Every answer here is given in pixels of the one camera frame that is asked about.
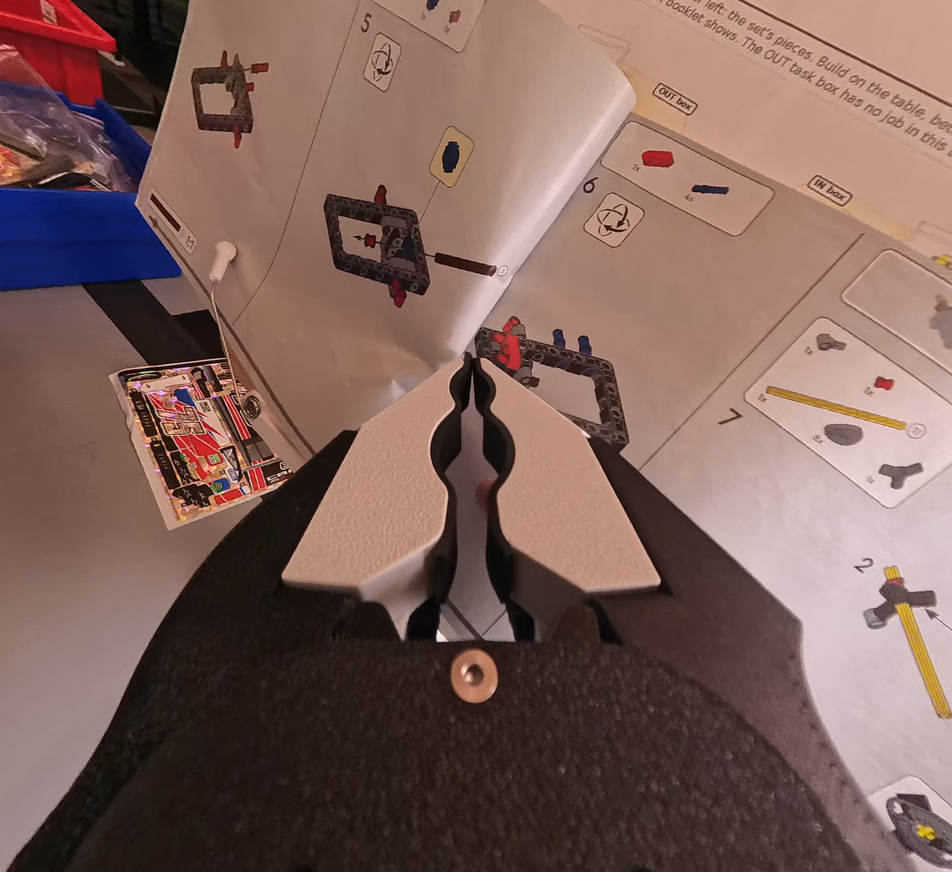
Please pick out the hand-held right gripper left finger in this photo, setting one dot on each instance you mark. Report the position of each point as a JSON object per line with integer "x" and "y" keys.
{"x": 373, "y": 513}

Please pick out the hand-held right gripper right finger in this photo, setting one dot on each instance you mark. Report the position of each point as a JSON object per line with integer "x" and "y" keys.
{"x": 572, "y": 513}

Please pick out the lego instruction booklet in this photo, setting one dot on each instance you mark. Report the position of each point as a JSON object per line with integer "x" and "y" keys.
{"x": 334, "y": 105}

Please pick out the lego sticker sheet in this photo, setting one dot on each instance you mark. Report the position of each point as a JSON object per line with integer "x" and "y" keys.
{"x": 193, "y": 453}

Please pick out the blue plastic bin with bag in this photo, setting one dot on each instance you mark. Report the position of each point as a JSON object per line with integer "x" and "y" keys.
{"x": 74, "y": 239}

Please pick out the clear plastic bag of parts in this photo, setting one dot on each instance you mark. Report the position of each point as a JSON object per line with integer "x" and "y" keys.
{"x": 53, "y": 136}

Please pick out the white printed task sheet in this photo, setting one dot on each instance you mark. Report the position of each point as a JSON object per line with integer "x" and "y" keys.
{"x": 743, "y": 30}

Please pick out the red plastic bin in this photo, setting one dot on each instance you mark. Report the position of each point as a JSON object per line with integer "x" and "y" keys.
{"x": 46, "y": 22}

